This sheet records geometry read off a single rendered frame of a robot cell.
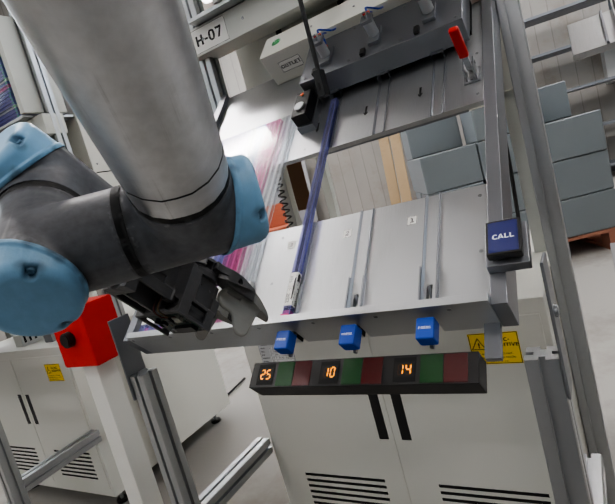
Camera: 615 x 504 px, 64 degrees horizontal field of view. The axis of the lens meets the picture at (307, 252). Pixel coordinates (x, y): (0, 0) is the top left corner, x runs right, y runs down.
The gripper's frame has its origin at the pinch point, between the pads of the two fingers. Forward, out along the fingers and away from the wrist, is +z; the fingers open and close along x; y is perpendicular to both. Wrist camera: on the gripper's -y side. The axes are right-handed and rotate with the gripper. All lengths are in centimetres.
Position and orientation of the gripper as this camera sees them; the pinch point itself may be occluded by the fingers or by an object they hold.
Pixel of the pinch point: (246, 312)
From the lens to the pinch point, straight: 67.5
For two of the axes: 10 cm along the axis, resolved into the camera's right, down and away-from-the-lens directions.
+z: 5.2, 5.4, 6.7
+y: -1.7, 8.3, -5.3
